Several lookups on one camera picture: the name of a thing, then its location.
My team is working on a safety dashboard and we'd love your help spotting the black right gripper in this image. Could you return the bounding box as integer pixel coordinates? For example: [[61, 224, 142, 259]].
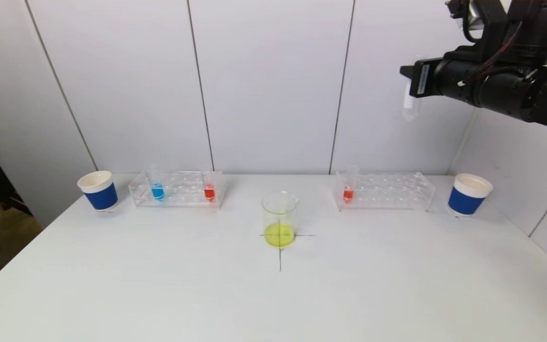
[[400, 57, 471, 105]]

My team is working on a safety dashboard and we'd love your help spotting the yellow pigment test tube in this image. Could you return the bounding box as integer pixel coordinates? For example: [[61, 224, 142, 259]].
[[403, 81, 421, 122]]

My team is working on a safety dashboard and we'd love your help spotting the clear acrylic test tube rack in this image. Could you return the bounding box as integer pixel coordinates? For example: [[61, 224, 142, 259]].
[[129, 171, 225, 209], [334, 172, 435, 212]]

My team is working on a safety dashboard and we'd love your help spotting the red pigment test tube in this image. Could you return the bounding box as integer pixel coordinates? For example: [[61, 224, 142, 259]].
[[342, 165, 360, 204], [202, 171, 217, 203]]

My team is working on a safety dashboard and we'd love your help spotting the clear glass beaker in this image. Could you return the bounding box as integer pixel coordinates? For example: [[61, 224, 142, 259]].
[[261, 191, 300, 248]]

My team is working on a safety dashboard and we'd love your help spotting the blue pigment test tube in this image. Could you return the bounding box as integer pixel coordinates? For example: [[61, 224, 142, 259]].
[[149, 164, 166, 201]]

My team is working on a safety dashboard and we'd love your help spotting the blue sleeved paper cup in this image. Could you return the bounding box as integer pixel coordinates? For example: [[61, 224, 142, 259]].
[[447, 173, 494, 218], [77, 171, 118, 212]]

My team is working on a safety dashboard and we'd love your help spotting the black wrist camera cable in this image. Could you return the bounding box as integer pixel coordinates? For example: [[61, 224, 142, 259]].
[[461, 0, 482, 44]]

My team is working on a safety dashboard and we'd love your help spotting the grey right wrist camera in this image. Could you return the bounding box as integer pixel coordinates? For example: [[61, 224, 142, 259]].
[[447, 0, 509, 48]]

